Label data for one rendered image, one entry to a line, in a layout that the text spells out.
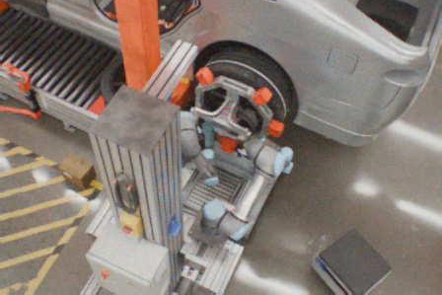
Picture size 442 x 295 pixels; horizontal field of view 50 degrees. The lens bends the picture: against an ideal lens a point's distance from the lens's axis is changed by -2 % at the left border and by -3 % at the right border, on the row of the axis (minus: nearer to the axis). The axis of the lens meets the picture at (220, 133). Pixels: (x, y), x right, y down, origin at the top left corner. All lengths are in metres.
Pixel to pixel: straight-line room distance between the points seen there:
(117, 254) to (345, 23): 1.70
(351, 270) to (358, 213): 0.72
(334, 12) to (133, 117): 1.42
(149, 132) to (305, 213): 2.37
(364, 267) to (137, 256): 1.70
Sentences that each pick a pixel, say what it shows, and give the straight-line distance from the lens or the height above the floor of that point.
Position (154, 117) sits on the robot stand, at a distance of 1.80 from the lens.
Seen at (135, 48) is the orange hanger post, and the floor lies 1.50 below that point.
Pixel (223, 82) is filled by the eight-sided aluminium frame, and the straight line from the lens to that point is 3.11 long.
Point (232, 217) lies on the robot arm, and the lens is 2.67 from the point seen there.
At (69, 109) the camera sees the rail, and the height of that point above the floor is 0.36.
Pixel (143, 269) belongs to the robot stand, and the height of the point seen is 1.23.
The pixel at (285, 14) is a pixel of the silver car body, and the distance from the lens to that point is 2.84.
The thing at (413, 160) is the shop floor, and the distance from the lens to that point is 4.52.
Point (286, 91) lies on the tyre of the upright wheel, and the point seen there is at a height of 1.01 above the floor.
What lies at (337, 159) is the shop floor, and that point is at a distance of 4.27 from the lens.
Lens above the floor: 3.47
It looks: 55 degrees down
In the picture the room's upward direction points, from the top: 5 degrees clockwise
